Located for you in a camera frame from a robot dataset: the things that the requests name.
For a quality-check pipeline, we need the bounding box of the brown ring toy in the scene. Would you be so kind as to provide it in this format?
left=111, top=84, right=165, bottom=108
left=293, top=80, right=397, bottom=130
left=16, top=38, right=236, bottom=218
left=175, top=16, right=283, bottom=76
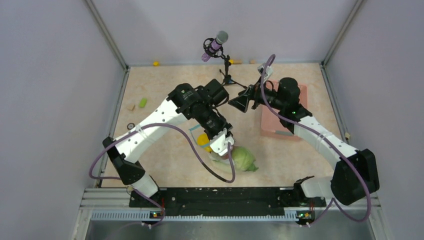
left=126, top=122, right=136, bottom=130

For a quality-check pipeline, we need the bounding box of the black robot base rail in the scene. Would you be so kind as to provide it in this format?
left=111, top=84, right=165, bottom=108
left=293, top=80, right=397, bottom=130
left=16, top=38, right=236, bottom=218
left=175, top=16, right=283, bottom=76
left=129, top=187, right=327, bottom=217

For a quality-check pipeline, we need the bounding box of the green cabbage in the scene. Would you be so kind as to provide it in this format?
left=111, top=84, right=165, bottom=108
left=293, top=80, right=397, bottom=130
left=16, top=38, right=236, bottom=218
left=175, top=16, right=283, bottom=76
left=231, top=146, right=259, bottom=172

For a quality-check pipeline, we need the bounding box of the pink plastic perforated basket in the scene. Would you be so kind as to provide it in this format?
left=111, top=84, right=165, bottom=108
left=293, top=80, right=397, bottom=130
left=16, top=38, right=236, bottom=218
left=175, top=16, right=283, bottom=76
left=260, top=83, right=308, bottom=142

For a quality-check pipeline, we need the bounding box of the wooden peg at wall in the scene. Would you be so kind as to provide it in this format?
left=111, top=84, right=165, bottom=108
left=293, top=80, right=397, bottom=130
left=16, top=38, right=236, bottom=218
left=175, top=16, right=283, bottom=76
left=229, top=59, right=243, bottom=65

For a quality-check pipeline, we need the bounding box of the grey purple microphone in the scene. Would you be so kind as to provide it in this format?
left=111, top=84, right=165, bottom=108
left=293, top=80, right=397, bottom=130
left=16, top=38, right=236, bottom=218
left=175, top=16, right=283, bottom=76
left=201, top=30, right=229, bottom=63

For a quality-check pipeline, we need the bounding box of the yellow lemon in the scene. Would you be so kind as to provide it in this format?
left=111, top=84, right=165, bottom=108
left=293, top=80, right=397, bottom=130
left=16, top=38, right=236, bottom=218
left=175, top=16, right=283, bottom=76
left=196, top=133, right=213, bottom=153

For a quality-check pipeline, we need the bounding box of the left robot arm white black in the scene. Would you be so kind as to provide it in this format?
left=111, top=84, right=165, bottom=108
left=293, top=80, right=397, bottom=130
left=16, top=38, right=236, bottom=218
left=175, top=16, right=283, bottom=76
left=102, top=79, right=235, bottom=207

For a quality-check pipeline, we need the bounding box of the small wooden cube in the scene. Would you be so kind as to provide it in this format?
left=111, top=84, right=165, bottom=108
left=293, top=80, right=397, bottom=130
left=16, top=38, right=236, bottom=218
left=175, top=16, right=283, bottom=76
left=127, top=104, right=136, bottom=112

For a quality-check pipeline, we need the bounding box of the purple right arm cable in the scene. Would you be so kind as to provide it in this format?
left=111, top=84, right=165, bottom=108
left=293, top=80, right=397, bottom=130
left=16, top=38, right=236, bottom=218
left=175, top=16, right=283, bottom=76
left=259, top=53, right=373, bottom=226

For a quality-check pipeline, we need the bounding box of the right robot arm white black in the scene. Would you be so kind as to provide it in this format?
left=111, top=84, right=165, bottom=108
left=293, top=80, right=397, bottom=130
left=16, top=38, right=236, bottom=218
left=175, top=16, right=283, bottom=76
left=228, top=77, right=380, bottom=206

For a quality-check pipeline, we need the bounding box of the green toy block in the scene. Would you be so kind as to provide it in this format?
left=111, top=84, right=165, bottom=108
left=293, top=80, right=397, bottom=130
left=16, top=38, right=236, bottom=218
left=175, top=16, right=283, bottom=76
left=138, top=97, right=148, bottom=108

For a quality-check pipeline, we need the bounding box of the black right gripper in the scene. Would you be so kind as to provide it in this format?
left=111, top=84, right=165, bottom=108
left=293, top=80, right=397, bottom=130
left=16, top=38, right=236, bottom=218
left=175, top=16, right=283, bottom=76
left=228, top=76, right=286, bottom=114

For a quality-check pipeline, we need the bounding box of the clear zip bag blue zipper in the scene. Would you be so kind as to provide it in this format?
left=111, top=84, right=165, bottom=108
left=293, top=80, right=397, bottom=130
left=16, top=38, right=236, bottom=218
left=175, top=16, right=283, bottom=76
left=188, top=124, right=252, bottom=172

